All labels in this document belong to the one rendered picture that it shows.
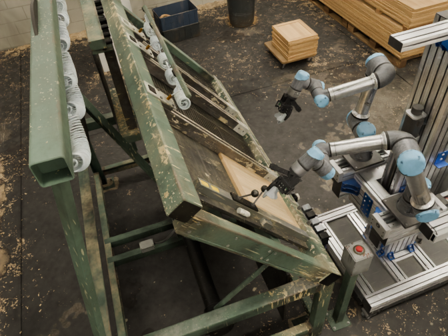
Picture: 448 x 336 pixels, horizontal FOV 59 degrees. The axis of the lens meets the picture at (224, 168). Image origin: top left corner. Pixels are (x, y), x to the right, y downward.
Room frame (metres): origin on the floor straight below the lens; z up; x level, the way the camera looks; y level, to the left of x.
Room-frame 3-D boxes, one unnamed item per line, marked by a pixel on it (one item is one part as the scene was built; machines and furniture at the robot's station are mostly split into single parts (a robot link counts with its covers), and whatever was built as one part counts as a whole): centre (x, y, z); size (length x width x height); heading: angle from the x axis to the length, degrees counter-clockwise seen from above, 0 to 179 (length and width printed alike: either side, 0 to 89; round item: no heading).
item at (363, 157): (1.86, -0.92, 1.09); 0.15 x 0.15 x 0.10
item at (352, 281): (1.20, -0.72, 0.38); 0.06 x 0.06 x 0.75; 15
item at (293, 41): (4.93, -1.06, 0.20); 0.61 x 0.53 x 0.40; 16
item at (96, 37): (2.66, 0.77, 1.38); 0.70 x 0.15 x 0.85; 15
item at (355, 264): (1.20, -0.72, 0.84); 0.12 x 0.12 x 0.18; 15
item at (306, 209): (1.61, -0.54, 0.69); 0.50 x 0.14 x 0.24; 15
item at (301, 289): (1.99, 0.37, 0.41); 2.20 x 1.38 x 0.83; 15
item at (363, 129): (1.87, -0.92, 1.20); 0.13 x 0.12 x 0.14; 3
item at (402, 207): (1.39, -1.06, 1.09); 0.15 x 0.15 x 0.10
